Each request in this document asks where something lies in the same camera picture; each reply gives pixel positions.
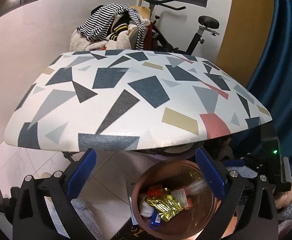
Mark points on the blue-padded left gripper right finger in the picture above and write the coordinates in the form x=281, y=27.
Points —
x=247, y=209

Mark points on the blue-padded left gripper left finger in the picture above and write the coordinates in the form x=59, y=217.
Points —
x=31, y=216

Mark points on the pink white paper packet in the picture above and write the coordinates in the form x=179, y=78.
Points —
x=181, y=197

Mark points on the gold foil wrapper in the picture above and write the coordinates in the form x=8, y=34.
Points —
x=166, y=205

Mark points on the red snack wrapper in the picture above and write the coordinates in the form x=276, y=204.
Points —
x=154, y=191

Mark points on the crumpled white tissue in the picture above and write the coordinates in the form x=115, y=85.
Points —
x=145, y=209

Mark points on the geometric patterned ironing board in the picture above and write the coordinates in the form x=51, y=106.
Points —
x=128, y=100

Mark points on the blue curtain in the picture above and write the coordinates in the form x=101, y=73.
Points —
x=271, y=82

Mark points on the cream fluffy blanket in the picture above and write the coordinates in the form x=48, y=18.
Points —
x=126, y=39

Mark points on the striped black white garment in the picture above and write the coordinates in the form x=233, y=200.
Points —
x=97, y=27

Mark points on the black exercise bike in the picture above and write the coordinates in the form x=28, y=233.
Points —
x=170, y=31

